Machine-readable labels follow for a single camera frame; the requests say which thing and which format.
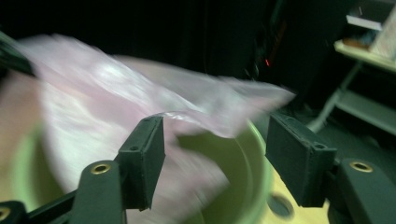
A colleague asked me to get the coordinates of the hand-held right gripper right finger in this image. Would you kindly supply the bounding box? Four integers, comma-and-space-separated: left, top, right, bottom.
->
264, 112, 339, 208

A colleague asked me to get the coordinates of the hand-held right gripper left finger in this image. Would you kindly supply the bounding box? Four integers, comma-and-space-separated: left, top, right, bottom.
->
116, 114, 166, 211

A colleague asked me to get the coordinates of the green plastic bin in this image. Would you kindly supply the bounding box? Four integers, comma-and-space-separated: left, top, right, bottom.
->
11, 119, 276, 224

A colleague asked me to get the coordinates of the pink plastic bag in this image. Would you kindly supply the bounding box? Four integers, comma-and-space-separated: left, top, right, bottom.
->
0, 33, 297, 224

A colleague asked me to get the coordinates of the dark round table grommet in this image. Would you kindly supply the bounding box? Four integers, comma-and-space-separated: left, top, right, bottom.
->
267, 192, 295, 220

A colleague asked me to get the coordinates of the black equipment stand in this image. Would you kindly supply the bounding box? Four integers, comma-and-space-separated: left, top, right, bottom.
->
248, 0, 300, 85

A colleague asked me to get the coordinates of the white flat box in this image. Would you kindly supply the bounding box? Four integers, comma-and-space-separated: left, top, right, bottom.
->
346, 13, 385, 33

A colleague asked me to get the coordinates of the white metal desk frame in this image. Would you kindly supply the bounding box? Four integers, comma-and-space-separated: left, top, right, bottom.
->
307, 39, 396, 136

